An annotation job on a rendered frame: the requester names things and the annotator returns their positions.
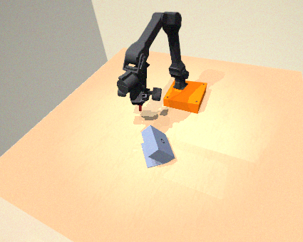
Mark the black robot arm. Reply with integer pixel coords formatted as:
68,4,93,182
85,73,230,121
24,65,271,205
116,12,189,105

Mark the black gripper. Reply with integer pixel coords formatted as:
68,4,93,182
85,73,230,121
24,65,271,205
118,81,162,101

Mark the light blue sloped panel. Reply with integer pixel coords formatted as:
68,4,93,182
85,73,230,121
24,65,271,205
141,125,175,168

